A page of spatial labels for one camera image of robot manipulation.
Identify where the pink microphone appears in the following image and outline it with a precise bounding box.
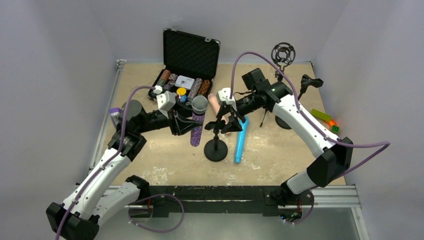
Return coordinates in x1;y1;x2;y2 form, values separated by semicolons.
207;93;221;118

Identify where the purple glitter microphone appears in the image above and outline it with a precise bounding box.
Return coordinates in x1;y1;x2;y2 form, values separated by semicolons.
190;94;209;147

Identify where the black round-base clip stand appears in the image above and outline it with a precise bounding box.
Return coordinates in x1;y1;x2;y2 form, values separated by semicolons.
203;117;228;162

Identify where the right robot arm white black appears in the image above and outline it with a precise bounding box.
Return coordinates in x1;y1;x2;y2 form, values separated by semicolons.
216;68;353;196

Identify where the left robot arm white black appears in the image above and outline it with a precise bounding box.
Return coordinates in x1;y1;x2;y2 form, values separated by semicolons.
46;97;201;240

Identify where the blue microphone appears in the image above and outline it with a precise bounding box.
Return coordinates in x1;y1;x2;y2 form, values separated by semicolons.
234;116;250;164

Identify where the yellow dealer chip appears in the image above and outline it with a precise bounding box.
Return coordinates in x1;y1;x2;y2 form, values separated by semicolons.
176;87;187;96

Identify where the white card deck box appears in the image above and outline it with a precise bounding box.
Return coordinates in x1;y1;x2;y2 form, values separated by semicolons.
175;75;195;90

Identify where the purple metronome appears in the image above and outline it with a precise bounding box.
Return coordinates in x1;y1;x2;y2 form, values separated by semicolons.
109;107;122;128

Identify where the black poker chip case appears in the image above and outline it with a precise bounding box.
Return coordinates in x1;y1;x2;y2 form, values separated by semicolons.
152;28;221;95

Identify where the green lego brick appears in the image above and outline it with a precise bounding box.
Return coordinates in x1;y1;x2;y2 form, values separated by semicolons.
310;108;332;122

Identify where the orange toy piece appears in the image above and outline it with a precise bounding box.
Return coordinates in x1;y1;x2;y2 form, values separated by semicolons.
325;119;338;130

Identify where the small green block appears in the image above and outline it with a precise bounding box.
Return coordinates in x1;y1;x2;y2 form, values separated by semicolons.
330;125;340;134

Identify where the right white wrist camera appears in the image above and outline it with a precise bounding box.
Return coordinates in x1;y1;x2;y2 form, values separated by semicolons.
216;87;237;111

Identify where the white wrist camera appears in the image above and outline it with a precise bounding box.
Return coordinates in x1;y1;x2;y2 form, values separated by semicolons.
216;87;237;111
153;85;176;115

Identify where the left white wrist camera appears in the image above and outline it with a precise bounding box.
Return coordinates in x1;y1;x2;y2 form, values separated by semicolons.
153;85;176;115

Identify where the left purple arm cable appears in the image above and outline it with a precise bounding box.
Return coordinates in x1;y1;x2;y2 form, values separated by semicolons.
54;85;157;240

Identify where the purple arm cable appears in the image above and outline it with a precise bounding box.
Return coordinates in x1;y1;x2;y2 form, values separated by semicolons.
229;51;391;173
54;85;157;240

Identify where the black tripod shock-mount stand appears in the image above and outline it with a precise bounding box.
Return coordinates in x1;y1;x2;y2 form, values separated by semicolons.
259;42;296;130

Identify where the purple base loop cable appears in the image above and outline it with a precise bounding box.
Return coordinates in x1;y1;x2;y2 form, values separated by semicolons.
128;193;185;234

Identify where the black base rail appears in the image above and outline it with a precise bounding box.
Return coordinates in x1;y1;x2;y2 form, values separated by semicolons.
132;185;314;218

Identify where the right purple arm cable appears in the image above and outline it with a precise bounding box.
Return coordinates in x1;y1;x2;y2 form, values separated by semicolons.
229;51;391;173

